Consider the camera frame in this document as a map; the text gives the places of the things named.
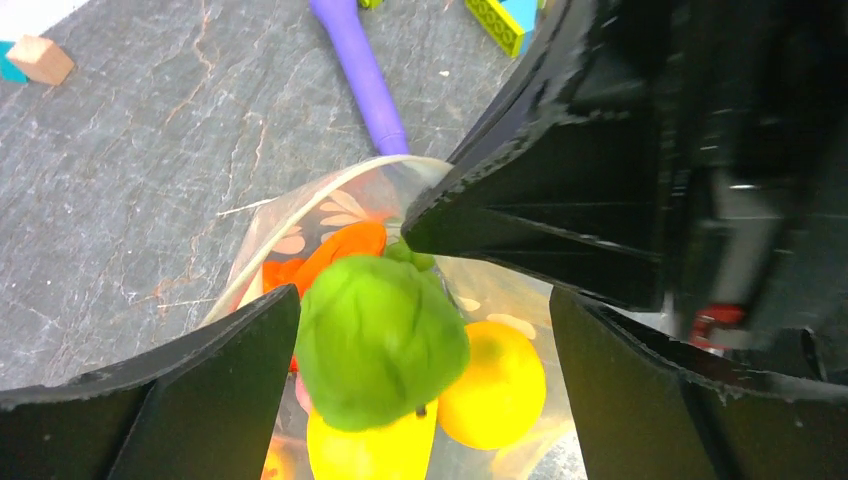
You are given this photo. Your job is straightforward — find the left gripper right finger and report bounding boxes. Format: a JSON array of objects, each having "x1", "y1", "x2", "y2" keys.
[{"x1": 549, "y1": 288, "x2": 847, "y2": 479}]

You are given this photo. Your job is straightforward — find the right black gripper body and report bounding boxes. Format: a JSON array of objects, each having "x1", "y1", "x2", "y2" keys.
[{"x1": 666, "y1": 1, "x2": 847, "y2": 384}]

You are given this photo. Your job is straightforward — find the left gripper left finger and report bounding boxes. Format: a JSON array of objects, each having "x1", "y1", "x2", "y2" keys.
[{"x1": 1, "y1": 286, "x2": 299, "y2": 479}]

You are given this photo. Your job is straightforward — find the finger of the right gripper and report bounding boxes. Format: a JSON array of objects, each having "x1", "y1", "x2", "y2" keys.
[{"x1": 402, "y1": 1, "x2": 670, "y2": 312}]

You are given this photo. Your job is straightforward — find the yellow toy lemon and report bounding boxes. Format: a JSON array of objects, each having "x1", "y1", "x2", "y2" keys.
[{"x1": 438, "y1": 321, "x2": 547, "y2": 450}]

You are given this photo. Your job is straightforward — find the green toy pepper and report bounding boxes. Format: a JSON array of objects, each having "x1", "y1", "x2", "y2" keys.
[{"x1": 294, "y1": 256, "x2": 470, "y2": 432}]

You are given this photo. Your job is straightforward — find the clear zip top bag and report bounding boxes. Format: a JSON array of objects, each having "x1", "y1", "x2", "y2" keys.
[{"x1": 206, "y1": 155, "x2": 586, "y2": 479}]

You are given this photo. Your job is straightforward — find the yellow toy mango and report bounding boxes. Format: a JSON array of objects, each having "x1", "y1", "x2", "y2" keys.
[{"x1": 307, "y1": 400, "x2": 439, "y2": 480}]

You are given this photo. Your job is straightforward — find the red orange toy chili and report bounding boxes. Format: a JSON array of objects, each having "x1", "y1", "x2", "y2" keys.
[{"x1": 292, "y1": 222, "x2": 390, "y2": 380}]

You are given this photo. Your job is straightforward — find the orange toy pumpkin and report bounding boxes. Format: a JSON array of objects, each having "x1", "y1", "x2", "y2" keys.
[{"x1": 261, "y1": 258, "x2": 305, "y2": 294}]

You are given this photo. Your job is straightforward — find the green toy grapes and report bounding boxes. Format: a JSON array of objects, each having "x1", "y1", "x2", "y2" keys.
[{"x1": 383, "y1": 237, "x2": 436, "y2": 272}]

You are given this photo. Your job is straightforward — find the green white brick stack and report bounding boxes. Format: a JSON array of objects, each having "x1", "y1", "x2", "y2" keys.
[{"x1": 357, "y1": 0, "x2": 541, "y2": 60}]

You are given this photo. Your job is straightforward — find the purple toy eggplant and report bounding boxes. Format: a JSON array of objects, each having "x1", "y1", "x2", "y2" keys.
[{"x1": 309, "y1": 0, "x2": 409, "y2": 155}]

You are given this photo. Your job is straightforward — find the teal and wood cubes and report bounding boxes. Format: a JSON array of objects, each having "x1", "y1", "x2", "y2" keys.
[{"x1": 2, "y1": 35, "x2": 75, "y2": 86}]

